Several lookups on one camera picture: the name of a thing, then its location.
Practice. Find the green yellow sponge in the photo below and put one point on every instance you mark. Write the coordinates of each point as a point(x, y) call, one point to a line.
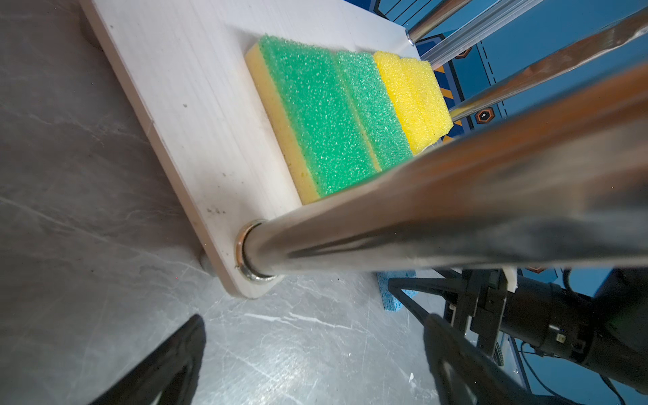
point(374, 110)

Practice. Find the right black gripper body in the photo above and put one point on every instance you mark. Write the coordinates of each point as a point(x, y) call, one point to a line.
point(483, 300)

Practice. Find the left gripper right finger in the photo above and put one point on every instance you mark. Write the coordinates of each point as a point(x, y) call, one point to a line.
point(464, 375)

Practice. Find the white two-tier shelf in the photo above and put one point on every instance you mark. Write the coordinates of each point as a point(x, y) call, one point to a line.
point(562, 184)

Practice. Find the right aluminium corner post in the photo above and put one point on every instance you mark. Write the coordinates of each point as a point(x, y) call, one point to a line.
point(489, 21)

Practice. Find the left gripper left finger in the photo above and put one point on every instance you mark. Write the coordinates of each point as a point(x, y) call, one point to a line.
point(169, 375)

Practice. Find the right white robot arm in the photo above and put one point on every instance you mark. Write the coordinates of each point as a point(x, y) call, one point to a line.
point(605, 333)

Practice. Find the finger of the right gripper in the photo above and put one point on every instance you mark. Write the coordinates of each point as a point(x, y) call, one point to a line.
point(444, 287)

